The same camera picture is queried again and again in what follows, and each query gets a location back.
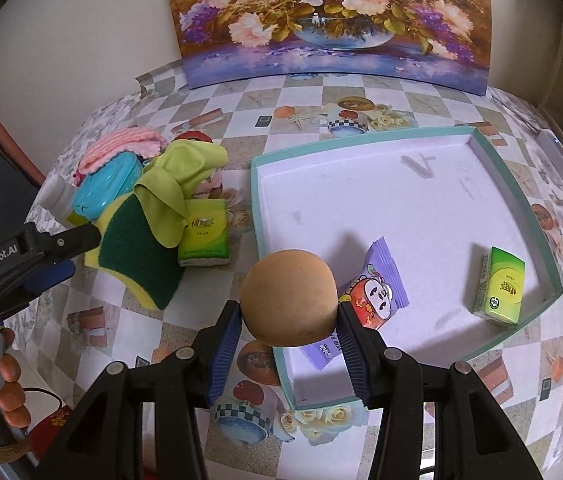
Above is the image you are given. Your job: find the white power strip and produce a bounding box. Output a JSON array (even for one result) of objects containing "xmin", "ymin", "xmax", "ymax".
[{"xmin": 536, "ymin": 130, "xmax": 563, "ymax": 186}]

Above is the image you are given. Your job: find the pink white zigzag towel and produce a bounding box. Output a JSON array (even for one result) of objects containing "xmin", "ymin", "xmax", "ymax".
[{"xmin": 78, "ymin": 127, "xmax": 168, "ymax": 181}]

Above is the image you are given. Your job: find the red tape roll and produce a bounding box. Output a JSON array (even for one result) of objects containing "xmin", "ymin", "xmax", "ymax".
[{"xmin": 172, "ymin": 130, "xmax": 212, "ymax": 145}]

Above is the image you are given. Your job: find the round tan sponge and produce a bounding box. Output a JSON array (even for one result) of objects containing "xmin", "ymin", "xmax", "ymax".
[{"xmin": 239, "ymin": 249, "xmax": 338, "ymax": 348}]

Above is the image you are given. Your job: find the flower painting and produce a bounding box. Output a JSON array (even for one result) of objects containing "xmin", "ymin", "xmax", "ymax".
[{"xmin": 160, "ymin": 0, "xmax": 493, "ymax": 97}]

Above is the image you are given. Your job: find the green yellow scouring sponge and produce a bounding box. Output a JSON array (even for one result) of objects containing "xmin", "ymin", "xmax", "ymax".
[{"xmin": 84, "ymin": 192, "xmax": 187, "ymax": 311}]

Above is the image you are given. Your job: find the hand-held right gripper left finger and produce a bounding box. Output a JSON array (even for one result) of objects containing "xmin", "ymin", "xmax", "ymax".
[{"xmin": 52, "ymin": 300, "xmax": 242, "ymax": 480}]

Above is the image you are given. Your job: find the green tissue pack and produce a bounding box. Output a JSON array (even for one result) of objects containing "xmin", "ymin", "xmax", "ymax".
[
  {"xmin": 472, "ymin": 246, "xmax": 526, "ymax": 328},
  {"xmin": 178, "ymin": 197, "xmax": 232, "ymax": 267}
]

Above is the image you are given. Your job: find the purple cartoon wipes packet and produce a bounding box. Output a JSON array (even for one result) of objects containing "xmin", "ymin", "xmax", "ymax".
[{"xmin": 301, "ymin": 236, "xmax": 409, "ymax": 372}]

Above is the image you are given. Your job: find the teal wipes box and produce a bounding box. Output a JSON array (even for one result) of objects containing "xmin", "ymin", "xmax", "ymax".
[{"xmin": 72, "ymin": 152, "xmax": 143, "ymax": 223}]

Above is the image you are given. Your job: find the white plastic pack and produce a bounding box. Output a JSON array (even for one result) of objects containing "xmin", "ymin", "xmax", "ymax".
[{"xmin": 39, "ymin": 177, "xmax": 80, "ymax": 226}]

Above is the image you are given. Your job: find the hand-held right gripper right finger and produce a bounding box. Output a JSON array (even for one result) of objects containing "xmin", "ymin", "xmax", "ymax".
[{"xmin": 336, "ymin": 302, "xmax": 545, "ymax": 480}]

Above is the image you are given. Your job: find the red printed cloth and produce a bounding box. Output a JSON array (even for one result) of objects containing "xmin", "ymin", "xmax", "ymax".
[{"xmin": 22, "ymin": 385, "xmax": 80, "ymax": 461}]

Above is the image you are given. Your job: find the yellow-green cloth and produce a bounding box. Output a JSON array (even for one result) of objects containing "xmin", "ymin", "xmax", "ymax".
[{"xmin": 134, "ymin": 140, "xmax": 229, "ymax": 248}]

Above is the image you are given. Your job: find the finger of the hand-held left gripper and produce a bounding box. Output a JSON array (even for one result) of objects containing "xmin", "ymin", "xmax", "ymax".
[
  {"xmin": 0, "ymin": 260, "xmax": 77, "ymax": 318},
  {"xmin": 22, "ymin": 222, "xmax": 102, "ymax": 266}
]

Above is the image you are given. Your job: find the teal cardboard tray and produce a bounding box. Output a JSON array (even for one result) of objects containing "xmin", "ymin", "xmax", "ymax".
[{"xmin": 250, "ymin": 126, "xmax": 563, "ymax": 411}]

